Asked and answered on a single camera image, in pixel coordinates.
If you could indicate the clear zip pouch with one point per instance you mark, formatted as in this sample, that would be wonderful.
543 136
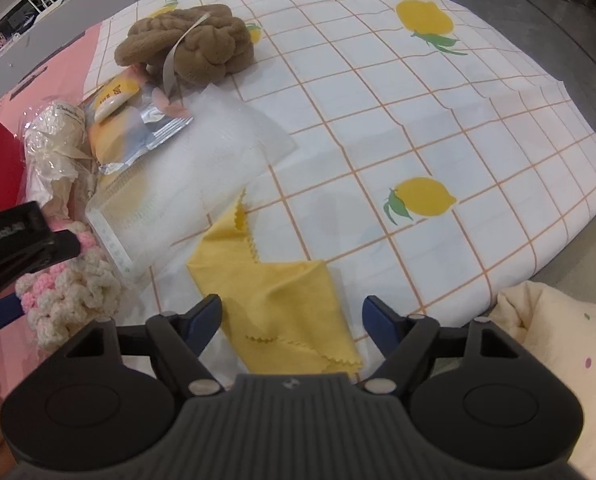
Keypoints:
178 185

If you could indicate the cream cushion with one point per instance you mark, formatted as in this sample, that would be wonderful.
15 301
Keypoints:
568 360

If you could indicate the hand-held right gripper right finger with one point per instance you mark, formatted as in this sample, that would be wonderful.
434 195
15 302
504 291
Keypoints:
380 322

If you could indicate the lemon print checked tablecloth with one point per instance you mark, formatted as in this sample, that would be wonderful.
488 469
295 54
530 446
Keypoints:
428 110

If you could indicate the pink table mat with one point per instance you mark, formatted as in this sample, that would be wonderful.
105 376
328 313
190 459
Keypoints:
58 70

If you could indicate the plastic-wrapped white bundle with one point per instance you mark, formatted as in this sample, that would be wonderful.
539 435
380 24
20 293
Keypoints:
53 135

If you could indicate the pink and white crocheted piece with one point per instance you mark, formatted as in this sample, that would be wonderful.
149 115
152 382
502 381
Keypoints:
78 285

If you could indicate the yellow cleaning cloth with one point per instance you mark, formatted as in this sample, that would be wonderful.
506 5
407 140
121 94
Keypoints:
278 305

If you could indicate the yellow snack packet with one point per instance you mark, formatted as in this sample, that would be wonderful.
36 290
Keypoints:
123 130

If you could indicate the brown plush towel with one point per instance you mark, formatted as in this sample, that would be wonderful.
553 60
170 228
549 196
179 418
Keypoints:
213 50

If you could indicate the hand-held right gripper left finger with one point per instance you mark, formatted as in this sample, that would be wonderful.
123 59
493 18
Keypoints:
203 320

